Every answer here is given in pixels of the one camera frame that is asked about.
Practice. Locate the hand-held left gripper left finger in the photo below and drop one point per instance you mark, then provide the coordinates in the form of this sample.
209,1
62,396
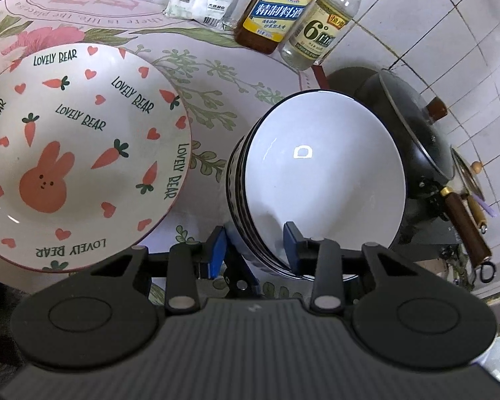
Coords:
216,254

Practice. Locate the floral tablecloth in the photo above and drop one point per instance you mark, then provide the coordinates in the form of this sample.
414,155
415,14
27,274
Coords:
216,75

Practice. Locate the small glass lid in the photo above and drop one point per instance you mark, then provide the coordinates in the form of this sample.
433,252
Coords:
466,179

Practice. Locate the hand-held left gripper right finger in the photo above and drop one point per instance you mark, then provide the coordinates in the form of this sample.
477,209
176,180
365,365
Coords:
291,246

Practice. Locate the gas stove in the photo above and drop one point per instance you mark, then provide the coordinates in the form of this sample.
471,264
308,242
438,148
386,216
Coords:
433,233

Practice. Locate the white rabbit and carrot plate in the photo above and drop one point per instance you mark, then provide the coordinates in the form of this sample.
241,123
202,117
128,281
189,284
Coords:
87,154

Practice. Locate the clear vinegar bottle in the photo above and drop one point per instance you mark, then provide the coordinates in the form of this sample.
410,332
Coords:
316,37

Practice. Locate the yellow label cooking wine bottle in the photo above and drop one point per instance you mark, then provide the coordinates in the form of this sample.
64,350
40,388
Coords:
275,12

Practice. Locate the pink rimmed plate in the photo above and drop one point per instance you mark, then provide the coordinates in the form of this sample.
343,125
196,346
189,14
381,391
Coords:
66,271

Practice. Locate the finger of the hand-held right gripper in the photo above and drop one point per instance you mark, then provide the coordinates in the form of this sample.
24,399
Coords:
241,277

